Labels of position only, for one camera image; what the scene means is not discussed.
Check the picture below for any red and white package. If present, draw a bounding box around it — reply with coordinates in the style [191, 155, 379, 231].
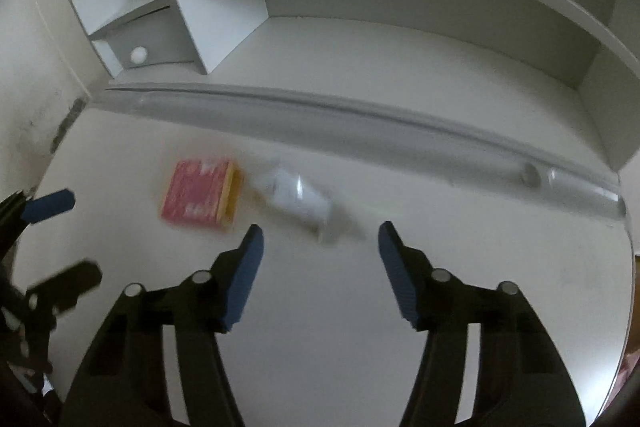
[250, 165, 352, 243]

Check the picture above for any grey drawer with white knob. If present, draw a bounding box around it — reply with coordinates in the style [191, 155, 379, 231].
[106, 8, 195, 69]

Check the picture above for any grey desk rail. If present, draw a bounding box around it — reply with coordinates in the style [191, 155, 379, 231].
[94, 83, 628, 221]

